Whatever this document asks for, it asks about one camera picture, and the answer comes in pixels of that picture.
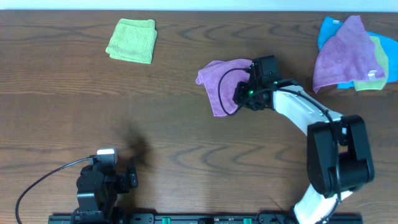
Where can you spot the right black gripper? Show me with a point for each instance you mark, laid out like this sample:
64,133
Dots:
241,87

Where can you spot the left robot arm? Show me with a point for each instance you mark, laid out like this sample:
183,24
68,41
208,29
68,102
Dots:
98,190

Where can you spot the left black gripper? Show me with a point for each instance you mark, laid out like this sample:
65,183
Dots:
126,183

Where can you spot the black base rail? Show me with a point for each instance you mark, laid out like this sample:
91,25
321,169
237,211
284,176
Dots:
148,218

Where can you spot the green cloth in pile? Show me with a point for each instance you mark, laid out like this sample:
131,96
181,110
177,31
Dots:
377,71

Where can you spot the purple cloth in pile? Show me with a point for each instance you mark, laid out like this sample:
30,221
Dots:
347,56

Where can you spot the purple microfiber cloth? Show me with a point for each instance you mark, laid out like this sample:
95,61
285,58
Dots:
210,76

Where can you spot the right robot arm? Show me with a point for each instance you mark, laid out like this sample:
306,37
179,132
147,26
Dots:
339,159

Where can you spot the blue cloth in pile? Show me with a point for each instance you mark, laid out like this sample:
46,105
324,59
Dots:
386,53

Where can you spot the folded green cloth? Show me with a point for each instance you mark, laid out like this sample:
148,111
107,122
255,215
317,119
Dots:
133,41

